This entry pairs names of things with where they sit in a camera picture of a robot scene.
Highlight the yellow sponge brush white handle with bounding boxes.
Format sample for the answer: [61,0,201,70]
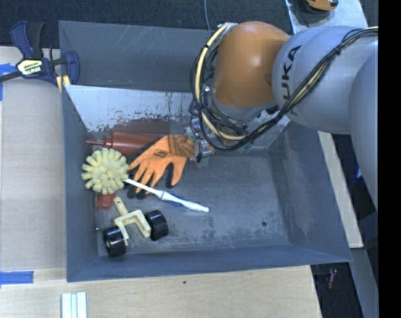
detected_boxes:
[81,147,210,213]

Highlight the red-brown squeeze bottle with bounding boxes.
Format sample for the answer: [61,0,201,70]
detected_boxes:
[85,131,171,159]

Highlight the orange and black work glove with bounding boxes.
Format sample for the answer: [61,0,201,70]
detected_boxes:
[126,134,199,200]

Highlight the grey metal bin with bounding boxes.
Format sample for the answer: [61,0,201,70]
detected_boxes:
[58,20,354,283]

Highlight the cream caster with black wheels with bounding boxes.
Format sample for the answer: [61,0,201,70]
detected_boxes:
[102,195,169,258]

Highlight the red-brown round thing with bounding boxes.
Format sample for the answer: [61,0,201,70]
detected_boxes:
[95,192,117,211]

